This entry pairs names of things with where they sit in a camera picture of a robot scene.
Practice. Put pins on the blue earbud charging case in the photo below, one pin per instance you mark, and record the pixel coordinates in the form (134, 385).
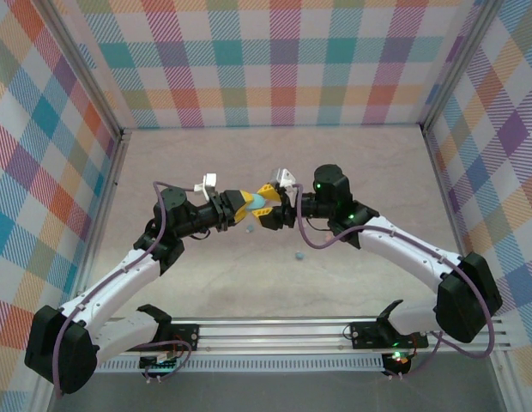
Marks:
(257, 201)

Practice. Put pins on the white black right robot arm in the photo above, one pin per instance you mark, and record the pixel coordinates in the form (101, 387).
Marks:
(403, 249)

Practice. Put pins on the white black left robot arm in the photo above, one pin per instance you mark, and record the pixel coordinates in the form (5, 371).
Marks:
(120, 279)

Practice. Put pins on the aluminium side rail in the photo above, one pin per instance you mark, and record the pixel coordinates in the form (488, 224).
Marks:
(442, 189)
(107, 206)

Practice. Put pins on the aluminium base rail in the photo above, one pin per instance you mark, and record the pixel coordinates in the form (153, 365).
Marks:
(270, 332)

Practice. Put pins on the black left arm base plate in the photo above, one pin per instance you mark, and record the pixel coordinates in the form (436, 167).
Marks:
(186, 335)

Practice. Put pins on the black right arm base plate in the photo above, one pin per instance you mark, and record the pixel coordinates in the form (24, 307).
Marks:
(364, 337)

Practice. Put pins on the aluminium corner post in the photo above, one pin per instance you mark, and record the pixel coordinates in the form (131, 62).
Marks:
(459, 68)
(81, 68)

